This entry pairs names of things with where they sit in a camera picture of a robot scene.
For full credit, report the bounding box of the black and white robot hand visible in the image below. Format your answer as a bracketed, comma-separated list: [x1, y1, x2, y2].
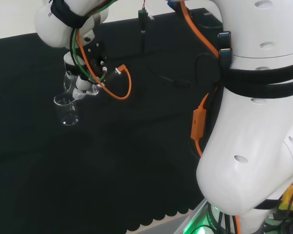
[72, 40, 108, 100]

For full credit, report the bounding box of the clear glass beaker with spout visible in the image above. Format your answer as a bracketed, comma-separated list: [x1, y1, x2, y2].
[63, 70, 100, 97]

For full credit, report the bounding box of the clear graduated glass beaker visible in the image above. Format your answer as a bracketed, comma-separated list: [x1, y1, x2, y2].
[53, 94, 80, 126]

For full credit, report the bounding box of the black bench cloth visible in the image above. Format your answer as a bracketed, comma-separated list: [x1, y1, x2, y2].
[0, 7, 225, 233]

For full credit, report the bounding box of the yellow stop button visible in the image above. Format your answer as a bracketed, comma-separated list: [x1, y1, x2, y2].
[277, 183, 293, 218]

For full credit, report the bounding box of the green cable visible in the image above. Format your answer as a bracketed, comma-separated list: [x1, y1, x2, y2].
[69, 0, 118, 85]

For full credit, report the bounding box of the orange cable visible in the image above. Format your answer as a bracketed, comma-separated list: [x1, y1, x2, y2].
[76, 0, 242, 234]

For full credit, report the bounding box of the black cable with blue plug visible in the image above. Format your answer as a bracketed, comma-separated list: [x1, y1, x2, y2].
[217, 31, 232, 49]
[218, 47, 233, 70]

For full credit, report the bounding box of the grey metal base plate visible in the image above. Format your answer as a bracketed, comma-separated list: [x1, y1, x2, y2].
[175, 197, 212, 234]

